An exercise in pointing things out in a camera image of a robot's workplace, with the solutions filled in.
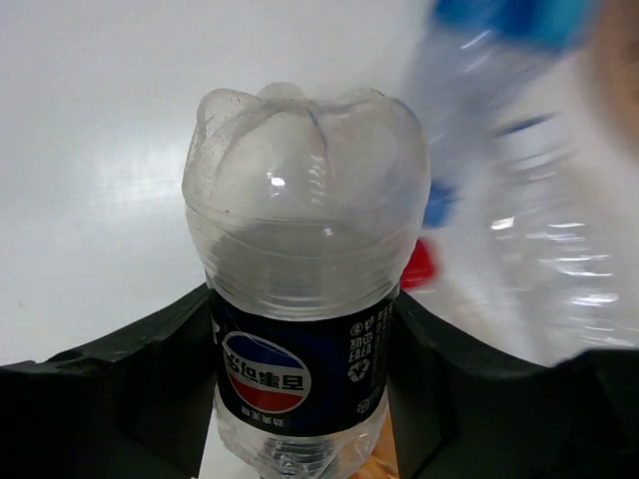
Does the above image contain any orange plastic bin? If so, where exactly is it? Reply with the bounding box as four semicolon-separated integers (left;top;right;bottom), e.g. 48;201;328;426
573;0;639;201

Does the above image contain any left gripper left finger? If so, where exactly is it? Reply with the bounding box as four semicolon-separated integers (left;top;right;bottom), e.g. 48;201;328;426
1;285;216;478

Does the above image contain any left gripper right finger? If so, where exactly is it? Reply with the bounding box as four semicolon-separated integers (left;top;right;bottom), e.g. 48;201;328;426
388;293;638;478

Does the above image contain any orange juice bottle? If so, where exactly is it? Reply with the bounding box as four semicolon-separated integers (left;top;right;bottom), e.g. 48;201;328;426
352;410;399;479

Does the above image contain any dark blue pepsi bottle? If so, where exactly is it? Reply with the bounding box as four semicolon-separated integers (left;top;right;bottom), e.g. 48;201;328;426
182;84;430;478

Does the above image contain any red label water bottle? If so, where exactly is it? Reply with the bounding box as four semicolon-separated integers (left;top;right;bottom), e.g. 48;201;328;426
400;239;439;290

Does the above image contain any clear unlabeled plastic bottle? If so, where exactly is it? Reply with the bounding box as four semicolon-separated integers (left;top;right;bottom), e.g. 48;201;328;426
431;115;638;366

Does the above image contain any crushed blue label bottle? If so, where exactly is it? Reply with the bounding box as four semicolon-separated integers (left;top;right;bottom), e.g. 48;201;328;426
401;1;598;230

